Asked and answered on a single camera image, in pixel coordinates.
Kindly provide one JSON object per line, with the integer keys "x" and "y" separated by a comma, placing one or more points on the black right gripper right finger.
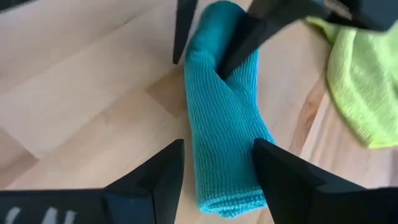
{"x": 295, "y": 193}

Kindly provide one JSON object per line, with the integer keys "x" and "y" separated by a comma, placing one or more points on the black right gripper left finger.
{"x": 155, "y": 193}

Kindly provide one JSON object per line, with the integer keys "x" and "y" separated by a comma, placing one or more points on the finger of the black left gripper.
{"x": 245, "y": 34}
{"x": 184, "y": 28}

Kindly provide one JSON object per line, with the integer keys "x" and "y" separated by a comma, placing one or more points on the teal microfiber towel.
{"x": 224, "y": 124}

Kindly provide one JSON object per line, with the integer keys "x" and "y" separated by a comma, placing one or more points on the green microfiber towel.
{"x": 367, "y": 93}

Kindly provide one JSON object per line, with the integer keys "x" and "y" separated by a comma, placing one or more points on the black aluminium table frame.
{"x": 12, "y": 2}

